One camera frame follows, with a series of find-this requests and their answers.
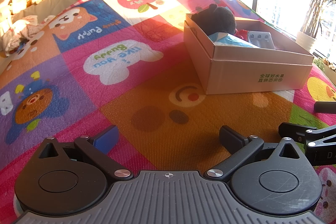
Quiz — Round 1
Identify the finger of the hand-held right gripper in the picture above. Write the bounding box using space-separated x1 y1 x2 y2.
314 101 336 112
278 122 336 146

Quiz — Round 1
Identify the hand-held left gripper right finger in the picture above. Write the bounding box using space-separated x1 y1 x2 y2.
205 126 301 182

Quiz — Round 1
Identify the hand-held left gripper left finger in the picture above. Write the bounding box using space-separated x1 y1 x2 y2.
37 125 134 180

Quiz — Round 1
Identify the white cardboard box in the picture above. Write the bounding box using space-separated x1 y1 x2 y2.
183 13 315 95

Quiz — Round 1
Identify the grey plastic battery holder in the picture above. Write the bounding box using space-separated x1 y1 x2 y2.
247 31 276 50

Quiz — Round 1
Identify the blue and white packet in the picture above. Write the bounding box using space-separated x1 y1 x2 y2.
209 31 260 48

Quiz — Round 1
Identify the red pig toy keychain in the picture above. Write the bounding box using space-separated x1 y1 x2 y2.
235 28 249 41

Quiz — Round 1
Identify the black plush cat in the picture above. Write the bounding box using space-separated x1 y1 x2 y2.
191 4 238 36

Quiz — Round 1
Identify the potted plant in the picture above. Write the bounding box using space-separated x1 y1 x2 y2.
296 0 336 54

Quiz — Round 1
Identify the pile of light clothes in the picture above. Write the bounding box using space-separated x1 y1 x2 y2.
3 15 55 55

